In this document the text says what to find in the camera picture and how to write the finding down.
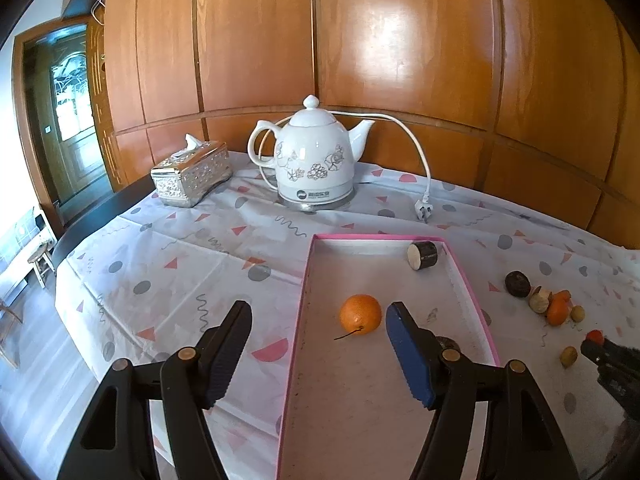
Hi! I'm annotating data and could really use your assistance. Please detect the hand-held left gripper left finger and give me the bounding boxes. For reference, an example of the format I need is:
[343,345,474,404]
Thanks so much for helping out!
[59,300,253,480]

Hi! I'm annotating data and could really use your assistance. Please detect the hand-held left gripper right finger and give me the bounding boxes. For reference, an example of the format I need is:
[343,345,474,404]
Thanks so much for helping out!
[385,301,581,480]

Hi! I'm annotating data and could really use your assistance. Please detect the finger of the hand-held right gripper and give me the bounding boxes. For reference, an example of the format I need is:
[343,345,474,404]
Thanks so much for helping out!
[581,338,640,403]

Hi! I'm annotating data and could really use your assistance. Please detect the orange with stem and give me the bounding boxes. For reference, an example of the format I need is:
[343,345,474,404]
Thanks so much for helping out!
[334,294,383,342]

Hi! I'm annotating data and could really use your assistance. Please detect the small tangerine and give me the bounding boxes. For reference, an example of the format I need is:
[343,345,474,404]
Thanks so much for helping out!
[546,301,572,327]

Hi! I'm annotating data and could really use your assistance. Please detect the pink shallow cardboard box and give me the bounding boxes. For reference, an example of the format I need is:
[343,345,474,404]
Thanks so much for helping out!
[276,233,502,480]

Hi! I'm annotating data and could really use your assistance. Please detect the cut pale sugarcane piece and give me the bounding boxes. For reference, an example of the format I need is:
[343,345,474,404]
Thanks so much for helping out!
[530,287,552,316]

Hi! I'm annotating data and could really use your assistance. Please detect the dark round sugarcane piece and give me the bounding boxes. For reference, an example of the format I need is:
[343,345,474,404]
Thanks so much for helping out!
[406,241,440,272]

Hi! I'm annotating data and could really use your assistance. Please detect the dark round fruit piece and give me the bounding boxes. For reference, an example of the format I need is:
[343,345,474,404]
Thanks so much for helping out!
[504,270,532,298]

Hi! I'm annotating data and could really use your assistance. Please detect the white patterned tablecloth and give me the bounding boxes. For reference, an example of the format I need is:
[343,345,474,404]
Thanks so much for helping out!
[54,162,640,480]

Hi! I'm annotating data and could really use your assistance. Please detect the silver kettle base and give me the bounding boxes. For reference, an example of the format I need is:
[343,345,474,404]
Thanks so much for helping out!
[276,185,357,212]

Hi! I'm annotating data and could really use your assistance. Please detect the silver embossed tissue box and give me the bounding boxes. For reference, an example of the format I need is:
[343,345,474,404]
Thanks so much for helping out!
[151,140,233,208]

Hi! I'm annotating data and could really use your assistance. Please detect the small wooden stool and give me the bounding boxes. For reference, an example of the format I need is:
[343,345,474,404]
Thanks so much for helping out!
[27,242,55,288]

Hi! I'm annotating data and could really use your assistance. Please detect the white floral ceramic kettle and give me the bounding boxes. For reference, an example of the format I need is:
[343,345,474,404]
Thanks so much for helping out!
[247,95,376,201]

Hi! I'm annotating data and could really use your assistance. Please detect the wooden door with glass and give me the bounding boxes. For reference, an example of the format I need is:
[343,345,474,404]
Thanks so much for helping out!
[22,25,115,221]

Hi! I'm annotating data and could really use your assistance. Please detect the white power cord with plug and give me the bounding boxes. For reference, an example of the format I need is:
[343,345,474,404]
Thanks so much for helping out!
[256,109,435,223]

